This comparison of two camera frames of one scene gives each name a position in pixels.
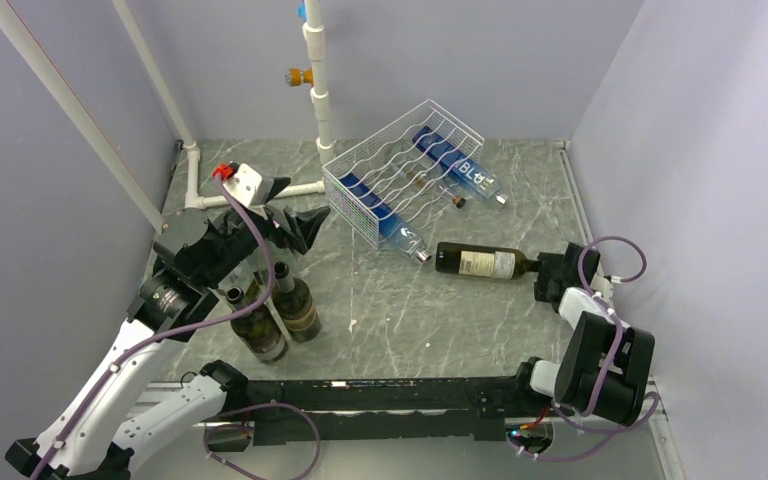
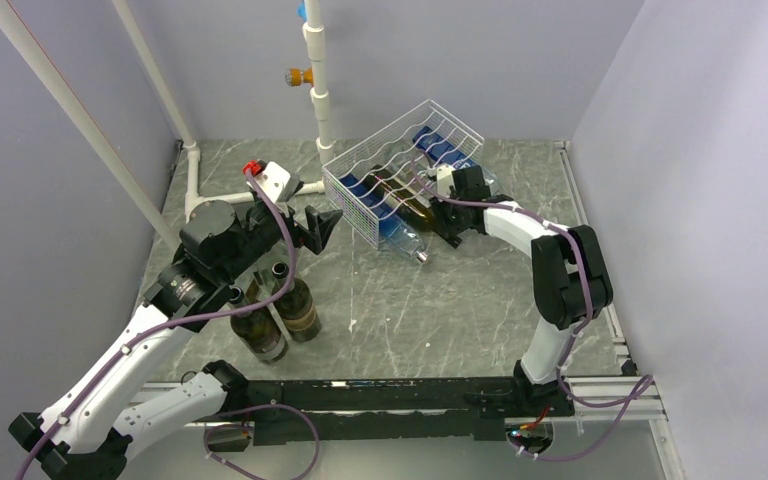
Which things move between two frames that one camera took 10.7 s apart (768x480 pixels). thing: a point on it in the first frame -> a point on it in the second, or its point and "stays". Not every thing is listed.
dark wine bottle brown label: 296,306 stays
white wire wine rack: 395,169 stays
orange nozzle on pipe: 294,77 stays
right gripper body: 550,270 -> 448,216
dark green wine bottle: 485,261 -> 404,198
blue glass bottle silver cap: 458,166 stays
